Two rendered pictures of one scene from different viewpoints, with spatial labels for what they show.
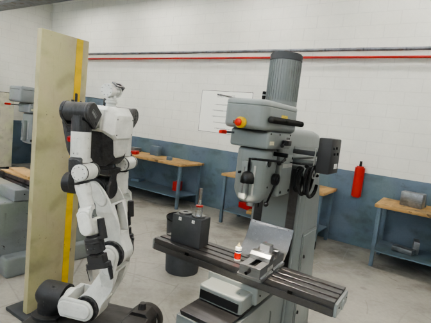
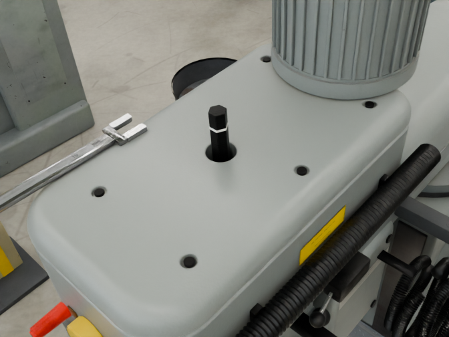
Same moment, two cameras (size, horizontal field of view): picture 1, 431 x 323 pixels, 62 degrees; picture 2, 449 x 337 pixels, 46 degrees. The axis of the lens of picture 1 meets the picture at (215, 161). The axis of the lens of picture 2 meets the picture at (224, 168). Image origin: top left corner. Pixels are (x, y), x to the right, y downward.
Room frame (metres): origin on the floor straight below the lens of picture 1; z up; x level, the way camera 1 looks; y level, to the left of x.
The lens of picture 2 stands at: (1.62, -0.35, 2.31)
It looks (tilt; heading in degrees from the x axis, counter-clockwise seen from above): 44 degrees down; 14
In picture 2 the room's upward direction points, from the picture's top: 5 degrees counter-clockwise
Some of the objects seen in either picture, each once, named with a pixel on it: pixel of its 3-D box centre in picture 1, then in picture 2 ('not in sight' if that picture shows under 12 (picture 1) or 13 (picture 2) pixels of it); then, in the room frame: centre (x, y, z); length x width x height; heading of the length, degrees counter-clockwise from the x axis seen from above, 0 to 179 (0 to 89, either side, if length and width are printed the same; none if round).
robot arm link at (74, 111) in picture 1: (79, 116); not in sight; (1.65, 0.65, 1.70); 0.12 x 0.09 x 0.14; 79
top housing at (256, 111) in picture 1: (262, 116); (232, 190); (2.08, -0.24, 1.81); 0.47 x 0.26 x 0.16; 147
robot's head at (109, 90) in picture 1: (111, 93); not in sight; (1.85, 0.57, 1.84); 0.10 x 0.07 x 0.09; 168
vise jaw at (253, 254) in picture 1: (261, 255); not in sight; (1.95, -0.32, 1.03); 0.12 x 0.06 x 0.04; 59
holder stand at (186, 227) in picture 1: (190, 227); not in sight; (2.29, 0.12, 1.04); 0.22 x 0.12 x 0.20; 62
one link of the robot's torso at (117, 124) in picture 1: (98, 131); not in sight; (1.87, 0.63, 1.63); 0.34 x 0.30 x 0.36; 168
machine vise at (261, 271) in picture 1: (262, 260); not in sight; (1.97, -0.33, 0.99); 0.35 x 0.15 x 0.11; 149
